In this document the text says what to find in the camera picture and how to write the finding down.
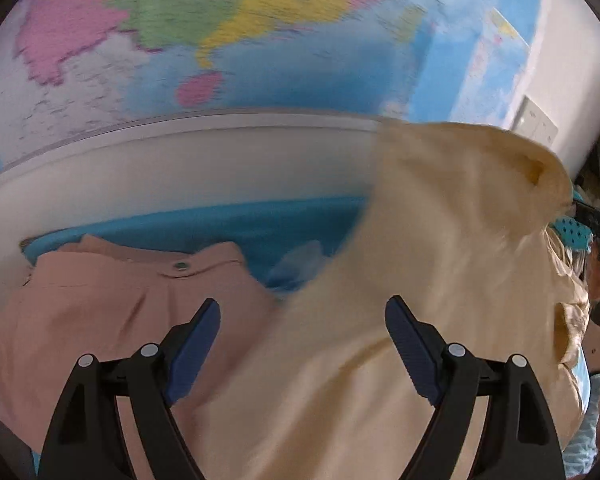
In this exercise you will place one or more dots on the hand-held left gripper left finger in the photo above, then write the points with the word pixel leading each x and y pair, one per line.
pixel 195 350

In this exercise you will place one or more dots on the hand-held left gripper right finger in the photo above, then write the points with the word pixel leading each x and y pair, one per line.
pixel 410 350

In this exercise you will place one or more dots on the cream large garment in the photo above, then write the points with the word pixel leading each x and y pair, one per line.
pixel 430 235

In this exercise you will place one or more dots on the teal dotted cloth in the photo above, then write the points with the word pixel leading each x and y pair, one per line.
pixel 575 234

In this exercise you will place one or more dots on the pink garment with snap button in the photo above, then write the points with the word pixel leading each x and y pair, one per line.
pixel 80 310

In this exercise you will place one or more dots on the blue bed sheet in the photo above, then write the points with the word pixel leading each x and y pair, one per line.
pixel 260 230

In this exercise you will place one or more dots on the white wall socket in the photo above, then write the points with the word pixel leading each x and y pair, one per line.
pixel 532 124
pixel 541 112
pixel 525 134

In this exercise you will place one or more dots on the colourful wall map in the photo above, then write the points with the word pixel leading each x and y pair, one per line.
pixel 180 35

